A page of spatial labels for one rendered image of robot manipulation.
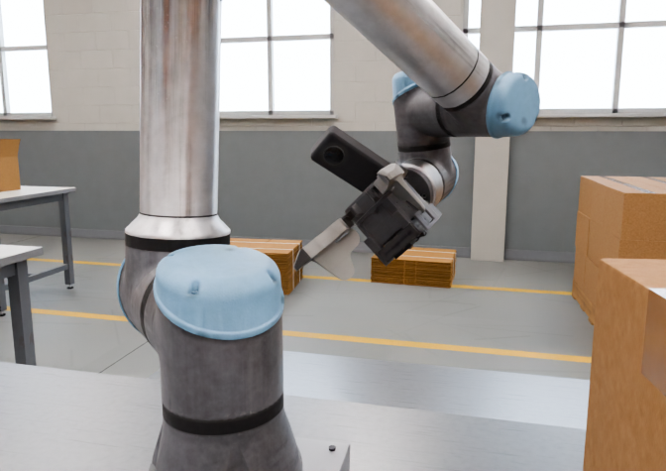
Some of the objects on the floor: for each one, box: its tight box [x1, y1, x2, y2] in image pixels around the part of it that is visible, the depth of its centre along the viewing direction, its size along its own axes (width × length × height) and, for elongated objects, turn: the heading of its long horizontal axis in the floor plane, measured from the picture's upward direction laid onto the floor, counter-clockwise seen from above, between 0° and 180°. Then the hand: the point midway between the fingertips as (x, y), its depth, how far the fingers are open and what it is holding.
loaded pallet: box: [572, 176, 666, 325], centre depth 347 cm, size 120×83×89 cm
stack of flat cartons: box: [230, 238, 303, 295], centre depth 451 cm, size 64×53×31 cm
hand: (333, 221), depth 57 cm, fingers open, 14 cm apart
